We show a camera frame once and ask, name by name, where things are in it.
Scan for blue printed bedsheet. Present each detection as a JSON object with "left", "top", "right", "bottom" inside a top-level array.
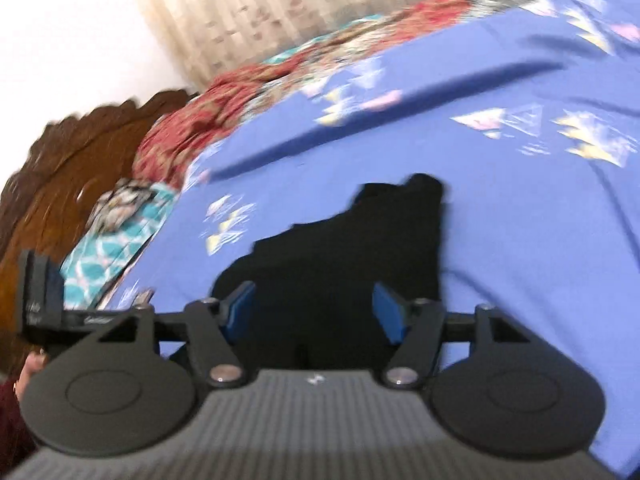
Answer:
[{"left": 97, "top": 0, "right": 640, "bottom": 478}]

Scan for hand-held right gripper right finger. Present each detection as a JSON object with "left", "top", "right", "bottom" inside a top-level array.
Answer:
[{"left": 371, "top": 282, "right": 532, "bottom": 389}]

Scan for beige leaf print curtain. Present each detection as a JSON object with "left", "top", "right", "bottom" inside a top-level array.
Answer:
[{"left": 129, "top": 0, "right": 568, "bottom": 92}]

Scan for red floral patchwork quilt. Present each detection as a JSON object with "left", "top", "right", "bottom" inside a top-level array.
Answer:
[{"left": 132, "top": 0, "right": 601, "bottom": 195}]

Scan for person's left hand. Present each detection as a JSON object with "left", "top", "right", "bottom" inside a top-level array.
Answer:
[{"left": 14, "top": 352, "right": 49, "bottom": 403}]

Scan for teal patterned cloth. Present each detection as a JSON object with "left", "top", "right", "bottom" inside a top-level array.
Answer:
[{"left": 60, "top": 179, "right": 179, "bottom": 312}]

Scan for carved wooden headboard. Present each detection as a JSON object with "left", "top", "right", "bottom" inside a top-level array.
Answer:
[{"left": 0, "top": 89, "right": 199, "bottom": 376}]

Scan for black pants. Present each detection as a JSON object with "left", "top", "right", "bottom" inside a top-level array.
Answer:
[{"left": 210, "top": 172, "right": 447, "bottom": 377}]

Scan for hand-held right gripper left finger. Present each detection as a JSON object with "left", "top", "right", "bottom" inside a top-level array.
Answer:
[{"left": 99, "top": 281, "right": 257, "bottom": 388}]

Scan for person's left forearm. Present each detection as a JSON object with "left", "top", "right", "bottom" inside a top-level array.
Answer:
[{"left": 0, "top": 379, "right": 38, "bottom": 471}]

